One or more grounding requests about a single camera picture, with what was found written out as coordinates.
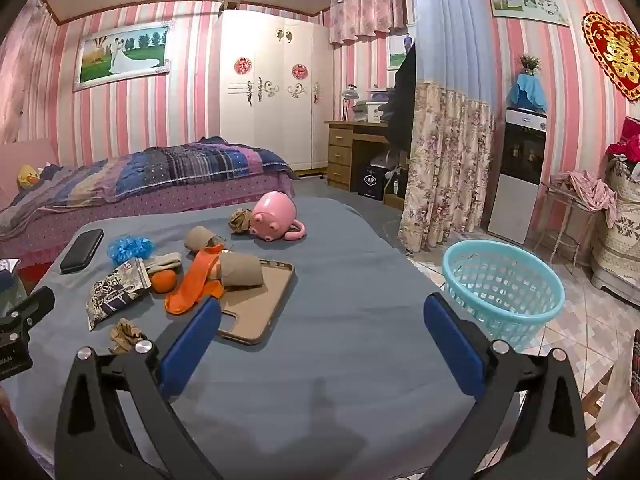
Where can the turquoise plastic basket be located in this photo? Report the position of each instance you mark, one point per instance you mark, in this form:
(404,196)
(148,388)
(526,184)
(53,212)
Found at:
(505,327)

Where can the black coat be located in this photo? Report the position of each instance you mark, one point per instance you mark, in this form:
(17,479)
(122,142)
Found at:
(404,105)

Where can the pink pig mug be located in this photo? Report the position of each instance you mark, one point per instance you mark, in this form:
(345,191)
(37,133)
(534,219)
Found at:
(270,212)

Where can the orange fruit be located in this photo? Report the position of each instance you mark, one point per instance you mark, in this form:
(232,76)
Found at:
(163,282)

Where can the beige cloth pouch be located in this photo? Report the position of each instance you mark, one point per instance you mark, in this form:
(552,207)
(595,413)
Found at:
(162,261)

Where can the large framed wedding photo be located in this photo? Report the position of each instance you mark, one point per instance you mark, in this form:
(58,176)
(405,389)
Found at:
(125,55)

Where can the pink floral valance curtain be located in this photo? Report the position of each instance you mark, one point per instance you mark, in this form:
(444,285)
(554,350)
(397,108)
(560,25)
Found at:
(365,10)

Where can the yellow duck plush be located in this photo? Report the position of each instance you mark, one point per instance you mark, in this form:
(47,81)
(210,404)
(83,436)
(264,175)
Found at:
(28,176)

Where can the water dispenser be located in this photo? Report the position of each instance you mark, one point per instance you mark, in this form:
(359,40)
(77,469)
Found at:
(520,160)

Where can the brown phone case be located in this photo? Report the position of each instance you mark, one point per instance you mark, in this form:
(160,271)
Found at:
(265,305)

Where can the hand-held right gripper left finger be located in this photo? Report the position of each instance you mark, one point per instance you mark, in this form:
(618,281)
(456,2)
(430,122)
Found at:
(190,340)

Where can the black box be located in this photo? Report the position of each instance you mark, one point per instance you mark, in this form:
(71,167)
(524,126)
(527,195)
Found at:
(371,182)

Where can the small cardboard tube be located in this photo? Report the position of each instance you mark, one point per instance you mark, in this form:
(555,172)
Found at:
(200,237)

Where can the pink cloth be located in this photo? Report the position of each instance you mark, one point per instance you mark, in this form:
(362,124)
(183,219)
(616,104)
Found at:
(590,190)

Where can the striped purple blue quilt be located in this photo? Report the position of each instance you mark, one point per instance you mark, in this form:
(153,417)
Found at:
(165,170)

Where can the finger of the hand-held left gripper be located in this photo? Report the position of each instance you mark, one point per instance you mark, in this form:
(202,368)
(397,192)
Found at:
(30,307)

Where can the pale blue sheer curtain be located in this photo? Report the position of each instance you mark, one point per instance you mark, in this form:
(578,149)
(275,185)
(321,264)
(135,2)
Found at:
(450,35)

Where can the blue plastic bag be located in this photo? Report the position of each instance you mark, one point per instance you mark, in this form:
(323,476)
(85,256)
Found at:
(127,249)

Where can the wall picture with clock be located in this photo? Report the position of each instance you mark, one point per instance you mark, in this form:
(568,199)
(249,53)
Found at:
(525,5)

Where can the floral fabric cover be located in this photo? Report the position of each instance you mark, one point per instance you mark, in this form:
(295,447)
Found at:
(620,230)

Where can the small framed photo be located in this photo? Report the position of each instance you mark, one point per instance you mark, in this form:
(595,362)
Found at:
(399,52)

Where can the blue cloth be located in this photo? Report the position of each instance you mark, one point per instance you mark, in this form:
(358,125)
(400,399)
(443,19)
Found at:
(527,90)

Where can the bed with purple skirt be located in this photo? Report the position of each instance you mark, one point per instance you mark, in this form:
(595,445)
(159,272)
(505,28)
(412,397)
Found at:
(150,200)

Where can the desk lamp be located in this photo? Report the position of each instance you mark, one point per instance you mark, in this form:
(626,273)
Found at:
(348,92)

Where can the white storage box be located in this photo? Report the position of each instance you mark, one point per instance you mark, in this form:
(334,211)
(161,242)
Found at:
(377,110)

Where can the white wardrobe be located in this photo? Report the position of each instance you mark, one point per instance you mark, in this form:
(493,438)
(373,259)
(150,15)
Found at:
(270,125)

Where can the red round paper decal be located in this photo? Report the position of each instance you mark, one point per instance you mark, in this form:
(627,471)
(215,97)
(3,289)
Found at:
(243,65)
(299,71)

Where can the grey-blue tablecloth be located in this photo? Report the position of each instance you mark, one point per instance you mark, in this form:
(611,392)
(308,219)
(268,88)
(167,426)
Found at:
(325,385)

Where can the pink headboard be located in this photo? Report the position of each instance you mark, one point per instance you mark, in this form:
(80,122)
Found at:
(25,152)

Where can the red heart wall decoration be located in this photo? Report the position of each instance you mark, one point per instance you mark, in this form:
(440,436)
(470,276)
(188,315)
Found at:
(612,50)

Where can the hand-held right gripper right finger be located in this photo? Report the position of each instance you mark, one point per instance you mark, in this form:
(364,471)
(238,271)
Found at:
(455,350)

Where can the orange plastic bag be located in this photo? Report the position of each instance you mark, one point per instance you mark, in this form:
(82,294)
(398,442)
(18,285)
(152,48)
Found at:
(192,280)

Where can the wooden desk with drawers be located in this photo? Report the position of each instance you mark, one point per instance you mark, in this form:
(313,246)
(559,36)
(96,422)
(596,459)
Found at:
(342,152)

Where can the potted plant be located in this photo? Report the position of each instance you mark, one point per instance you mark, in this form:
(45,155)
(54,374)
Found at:
(530,63)

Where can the black textured case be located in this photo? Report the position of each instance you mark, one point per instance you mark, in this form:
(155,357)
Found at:
(82,250)

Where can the patterned snack packet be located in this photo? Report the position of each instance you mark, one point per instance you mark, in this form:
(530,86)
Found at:
(112,290)

